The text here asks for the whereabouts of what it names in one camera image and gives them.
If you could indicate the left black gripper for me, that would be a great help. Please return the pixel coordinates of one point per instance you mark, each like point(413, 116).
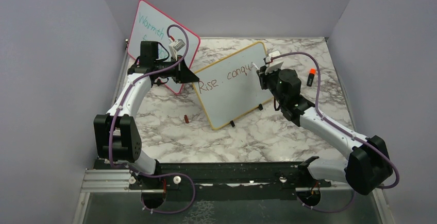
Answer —
point(182, 74)

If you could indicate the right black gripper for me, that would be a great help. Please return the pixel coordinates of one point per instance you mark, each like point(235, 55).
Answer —
point(264, 76)

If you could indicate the yellow framed whiteboard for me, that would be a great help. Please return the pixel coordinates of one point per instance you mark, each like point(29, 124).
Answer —
point(232, 96)

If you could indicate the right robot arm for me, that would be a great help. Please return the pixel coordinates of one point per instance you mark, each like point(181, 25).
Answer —
point(366, 165)

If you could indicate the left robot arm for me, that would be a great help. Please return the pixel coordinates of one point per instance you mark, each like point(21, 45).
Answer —
point(116, 134)

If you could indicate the pink framed whiteboard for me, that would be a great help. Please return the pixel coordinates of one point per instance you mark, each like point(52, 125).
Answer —
point(151, 24)

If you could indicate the orange capped black marker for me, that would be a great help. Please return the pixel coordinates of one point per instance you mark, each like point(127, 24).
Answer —
point(310, 78)

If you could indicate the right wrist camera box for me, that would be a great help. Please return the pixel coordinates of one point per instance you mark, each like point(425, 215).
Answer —
point(272, 65)

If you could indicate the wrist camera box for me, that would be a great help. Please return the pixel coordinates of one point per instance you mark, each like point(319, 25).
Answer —
point(174, 47)
point(272, 65)

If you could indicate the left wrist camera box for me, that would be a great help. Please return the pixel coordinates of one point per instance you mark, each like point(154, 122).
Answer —
point(174, 47)

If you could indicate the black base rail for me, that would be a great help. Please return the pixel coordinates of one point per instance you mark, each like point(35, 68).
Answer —
point(183, 182)

